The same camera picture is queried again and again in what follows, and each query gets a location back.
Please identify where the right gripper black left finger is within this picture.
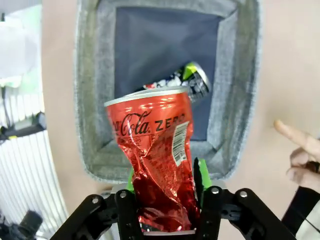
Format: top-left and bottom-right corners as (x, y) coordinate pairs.
(49, 171), (141, 240)

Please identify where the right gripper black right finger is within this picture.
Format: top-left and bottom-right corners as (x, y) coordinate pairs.
(193, 156), (299, 240)

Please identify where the crushed red cola can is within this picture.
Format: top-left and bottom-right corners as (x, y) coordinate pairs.
(104, 86), (202, 232)

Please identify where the crushed black Pepsi can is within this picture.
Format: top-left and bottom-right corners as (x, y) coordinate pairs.
(142, 61), (212, 102)

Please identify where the person's left hand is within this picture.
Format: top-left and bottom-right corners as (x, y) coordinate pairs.
(273, 119), (320, 191)

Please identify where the black cylindrical grip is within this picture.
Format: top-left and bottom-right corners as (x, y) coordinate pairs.
(19, 210), (44, 236)

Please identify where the white slatted base panel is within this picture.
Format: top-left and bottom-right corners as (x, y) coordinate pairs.
(0, 96), (70, 240)

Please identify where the black handheld scanner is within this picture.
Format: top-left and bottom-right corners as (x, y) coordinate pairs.
(0, 112), (48, 141)

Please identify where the grey fabric basket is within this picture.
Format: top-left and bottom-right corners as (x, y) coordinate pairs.
(73, 0), (263, 181)

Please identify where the thin black neck cord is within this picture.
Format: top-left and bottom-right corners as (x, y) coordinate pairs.
(298, 216), (320, 232)

